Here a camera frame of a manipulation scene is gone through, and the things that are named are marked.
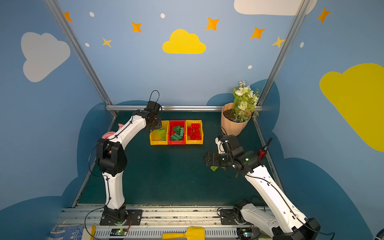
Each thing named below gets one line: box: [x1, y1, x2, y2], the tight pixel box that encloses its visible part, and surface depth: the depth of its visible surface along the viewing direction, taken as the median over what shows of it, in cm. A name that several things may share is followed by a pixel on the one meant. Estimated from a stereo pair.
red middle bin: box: [168, 120, 186, 145], surface depth 108 cm
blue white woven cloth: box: [49, 224, 84, 240], surface depth 70 cm
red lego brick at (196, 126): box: [187, 123, 200, 132], surface depth 110 cm
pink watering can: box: [101, 123, 124, 140], surface depth 96 cm
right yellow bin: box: [185, 120, 204, 145], surface depth 103 cm
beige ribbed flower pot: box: [221, 102, 252, 136], surface depth 103 cm
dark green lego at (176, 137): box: [170, 133, 183, 141], surface depth 106 cm
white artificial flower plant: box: [232, 80, 260, 123], surface depth 95 cm
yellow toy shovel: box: [162, 226, 206, 240], surface depth 70 cm
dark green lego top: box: [173, 125, 182, 135], surface depth 109 cm
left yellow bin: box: [149, 120, 170, 146], surface depth 103 cm
